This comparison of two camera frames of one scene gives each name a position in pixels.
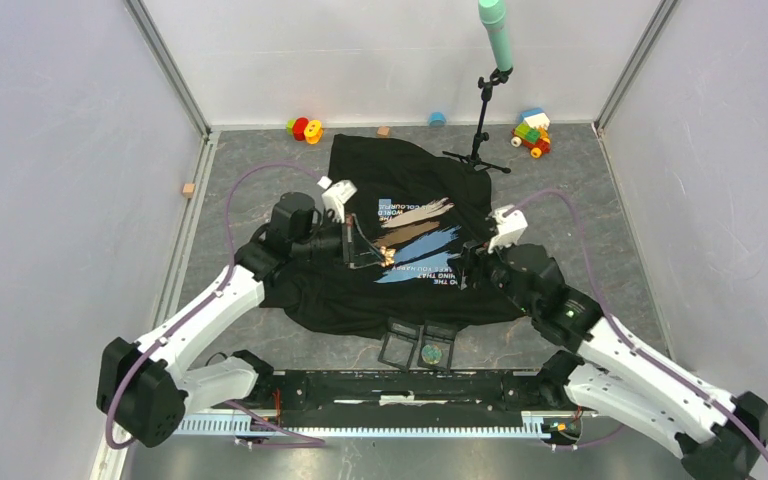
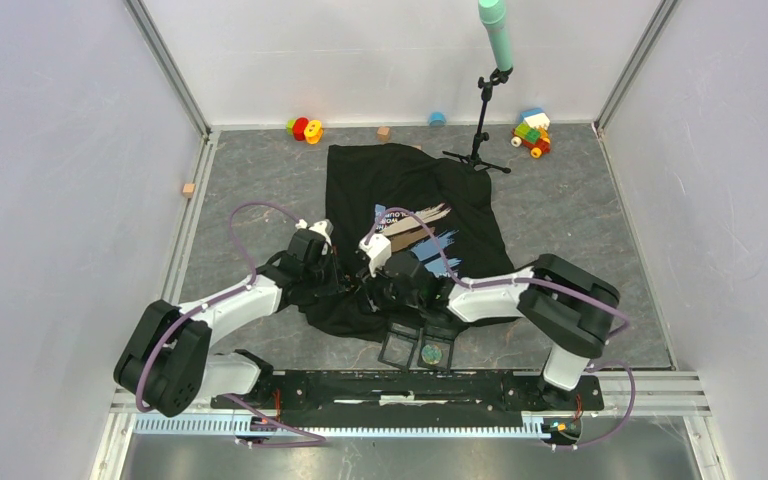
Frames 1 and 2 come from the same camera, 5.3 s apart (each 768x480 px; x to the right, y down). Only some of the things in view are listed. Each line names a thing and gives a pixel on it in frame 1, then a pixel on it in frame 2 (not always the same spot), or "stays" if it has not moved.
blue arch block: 437,119 stays
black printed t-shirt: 410,211 stays
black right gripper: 471,255 to 371,290
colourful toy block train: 533,133 stays
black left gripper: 357,260 to 338,282
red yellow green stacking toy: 305,129 stays
